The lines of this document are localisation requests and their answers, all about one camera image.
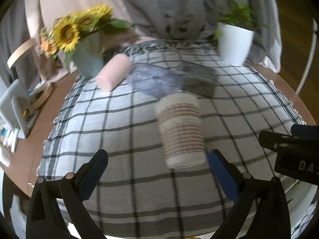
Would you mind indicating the white box appliance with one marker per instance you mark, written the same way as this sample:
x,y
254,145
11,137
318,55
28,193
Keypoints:
x,y
14,102

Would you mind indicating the grey curtain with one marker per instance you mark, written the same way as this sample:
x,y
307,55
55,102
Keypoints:
x,y
163,19

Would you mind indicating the white plant pot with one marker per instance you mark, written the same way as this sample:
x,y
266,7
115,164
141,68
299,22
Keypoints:
x,y
234,43

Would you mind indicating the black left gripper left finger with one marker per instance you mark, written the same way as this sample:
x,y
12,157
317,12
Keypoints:
x,y
44,218

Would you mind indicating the pink curtain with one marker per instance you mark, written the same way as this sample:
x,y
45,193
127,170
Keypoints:
x,y
42,13

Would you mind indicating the pink cup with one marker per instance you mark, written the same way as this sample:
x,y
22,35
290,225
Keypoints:
x,y
113,72

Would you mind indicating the teal ribbed vase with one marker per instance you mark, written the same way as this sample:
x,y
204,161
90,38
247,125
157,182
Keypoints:
x,y
88,56

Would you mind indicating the houndstooth paper cup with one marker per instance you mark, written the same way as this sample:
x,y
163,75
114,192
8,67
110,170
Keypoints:
x,y
180,129

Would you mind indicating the green pothos plant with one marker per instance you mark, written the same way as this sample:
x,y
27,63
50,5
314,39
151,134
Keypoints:
x,y
239,14

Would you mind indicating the sunflower bouquet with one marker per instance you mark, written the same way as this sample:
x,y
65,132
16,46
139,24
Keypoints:
x,y
67,32

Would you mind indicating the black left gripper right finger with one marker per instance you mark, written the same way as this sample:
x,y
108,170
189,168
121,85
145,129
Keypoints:
x,y
271,220

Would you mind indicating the clear plastic cup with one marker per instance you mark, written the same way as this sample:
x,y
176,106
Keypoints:
x,y
154,80

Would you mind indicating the grey square glass cup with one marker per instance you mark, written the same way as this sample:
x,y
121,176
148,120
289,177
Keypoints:
x,y
197,79

